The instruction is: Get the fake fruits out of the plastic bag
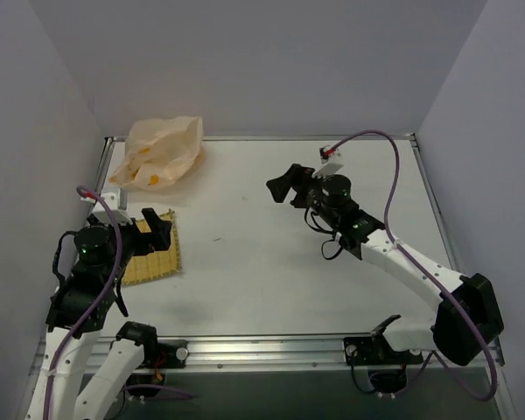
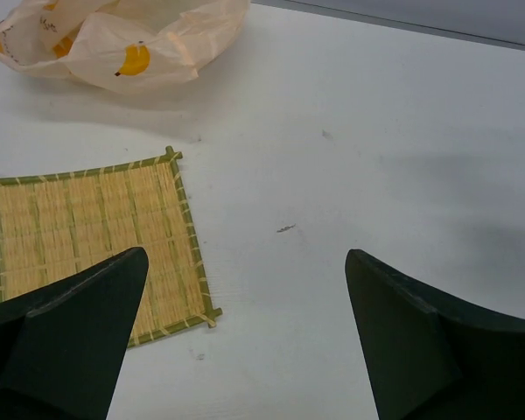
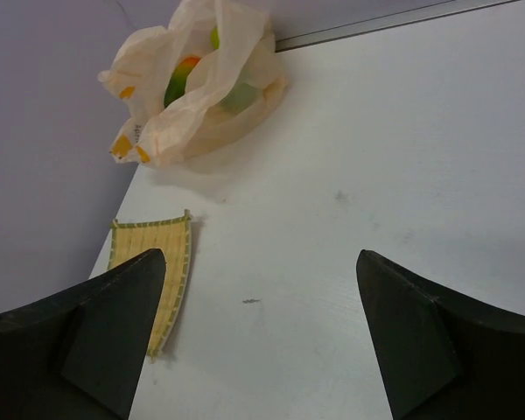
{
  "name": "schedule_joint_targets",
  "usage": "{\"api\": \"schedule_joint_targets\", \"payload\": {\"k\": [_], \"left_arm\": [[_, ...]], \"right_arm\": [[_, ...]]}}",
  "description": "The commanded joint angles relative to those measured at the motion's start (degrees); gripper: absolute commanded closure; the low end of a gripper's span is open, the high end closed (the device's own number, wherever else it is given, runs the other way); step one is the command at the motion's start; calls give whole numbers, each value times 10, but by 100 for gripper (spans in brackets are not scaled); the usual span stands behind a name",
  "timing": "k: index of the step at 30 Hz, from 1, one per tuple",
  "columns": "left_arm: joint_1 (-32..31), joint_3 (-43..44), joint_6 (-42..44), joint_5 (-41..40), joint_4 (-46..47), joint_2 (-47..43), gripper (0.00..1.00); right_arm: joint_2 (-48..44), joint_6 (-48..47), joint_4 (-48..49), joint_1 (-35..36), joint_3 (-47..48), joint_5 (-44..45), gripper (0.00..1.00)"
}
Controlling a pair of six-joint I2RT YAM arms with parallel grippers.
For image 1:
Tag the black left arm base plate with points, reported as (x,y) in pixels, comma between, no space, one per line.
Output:
(171,354)

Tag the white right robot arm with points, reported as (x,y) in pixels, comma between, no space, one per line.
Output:
(466,312)

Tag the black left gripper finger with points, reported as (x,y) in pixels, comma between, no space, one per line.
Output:
(163,232)
(153,221)

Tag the translucent banana print plastic bag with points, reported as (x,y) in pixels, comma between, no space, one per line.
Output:
(159,152)

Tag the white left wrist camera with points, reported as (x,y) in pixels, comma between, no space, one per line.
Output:
(116,200)

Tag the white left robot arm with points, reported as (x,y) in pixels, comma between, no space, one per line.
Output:
(77,315)

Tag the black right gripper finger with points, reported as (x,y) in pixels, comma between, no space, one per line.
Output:
(301,198)
(280,187)

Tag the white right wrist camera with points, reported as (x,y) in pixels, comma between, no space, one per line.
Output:
(331,162)

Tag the yellow woven placemat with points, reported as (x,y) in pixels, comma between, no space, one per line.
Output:
(159,264)

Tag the aluminium front frame rail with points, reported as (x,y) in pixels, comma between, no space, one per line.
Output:
(211,354)

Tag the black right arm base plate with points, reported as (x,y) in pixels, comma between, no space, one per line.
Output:
(375,351)

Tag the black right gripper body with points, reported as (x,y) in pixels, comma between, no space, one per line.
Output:
(304,191)

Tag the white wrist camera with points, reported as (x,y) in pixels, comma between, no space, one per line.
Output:
(116,200)
(331,162)

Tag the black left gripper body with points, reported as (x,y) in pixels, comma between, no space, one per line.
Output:
(139,237)

